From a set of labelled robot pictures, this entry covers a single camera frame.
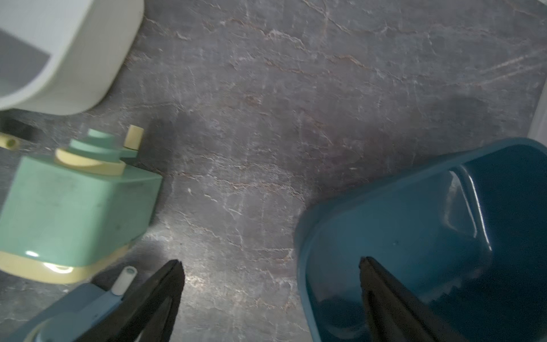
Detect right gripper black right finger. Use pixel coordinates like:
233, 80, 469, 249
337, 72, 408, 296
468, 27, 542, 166
359, 256, 467, 341

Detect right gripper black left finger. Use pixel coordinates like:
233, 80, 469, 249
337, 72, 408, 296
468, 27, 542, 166
77, 259, 185, 341

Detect dark teal storage tub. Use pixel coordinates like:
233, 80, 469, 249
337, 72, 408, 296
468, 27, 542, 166
294, 138, 546, 341

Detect white plastic storage tub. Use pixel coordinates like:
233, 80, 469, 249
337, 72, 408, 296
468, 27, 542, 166
1, 1, 145, 115

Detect blue sharpener upper right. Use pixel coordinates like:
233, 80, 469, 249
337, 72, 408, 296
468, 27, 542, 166
6, 266, 138, 341

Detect green sharpener near tubs right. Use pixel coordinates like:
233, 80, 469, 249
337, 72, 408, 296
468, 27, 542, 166
1, 126, 162, 284

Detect green sharpener tubs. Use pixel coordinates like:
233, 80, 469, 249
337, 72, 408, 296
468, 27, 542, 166
0, 133, 20, 150
1, 126, 162, 284

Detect green sharpener near tubs left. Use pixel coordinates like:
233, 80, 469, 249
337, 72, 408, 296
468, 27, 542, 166
0, 133, 20, 150

